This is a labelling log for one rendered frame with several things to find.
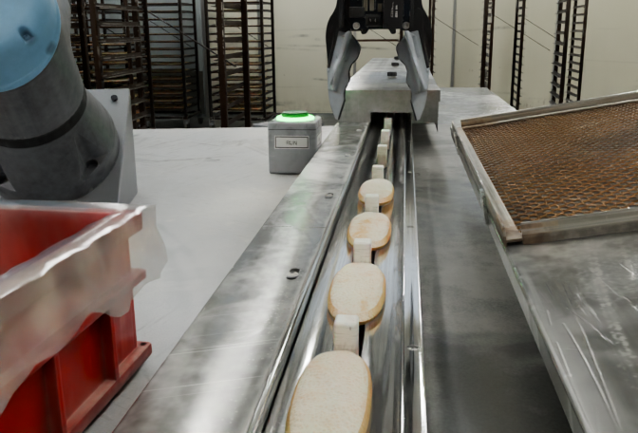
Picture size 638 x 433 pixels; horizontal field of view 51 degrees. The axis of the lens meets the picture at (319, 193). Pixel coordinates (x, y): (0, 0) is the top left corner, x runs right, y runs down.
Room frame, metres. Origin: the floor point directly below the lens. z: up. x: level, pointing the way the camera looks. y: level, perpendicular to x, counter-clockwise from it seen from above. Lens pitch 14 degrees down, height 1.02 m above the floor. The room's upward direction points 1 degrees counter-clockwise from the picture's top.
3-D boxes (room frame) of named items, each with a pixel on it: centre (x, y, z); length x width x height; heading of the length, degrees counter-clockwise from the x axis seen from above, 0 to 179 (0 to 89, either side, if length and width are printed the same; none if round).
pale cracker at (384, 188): (0.70, -0.06, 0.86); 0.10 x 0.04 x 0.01; 172
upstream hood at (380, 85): (1.79, -0.20, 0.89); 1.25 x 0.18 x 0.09; 173
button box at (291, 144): (0.98, 0.03, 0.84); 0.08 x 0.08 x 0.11; 83
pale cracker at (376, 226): (0.56, -0.04, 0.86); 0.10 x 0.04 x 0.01; 173
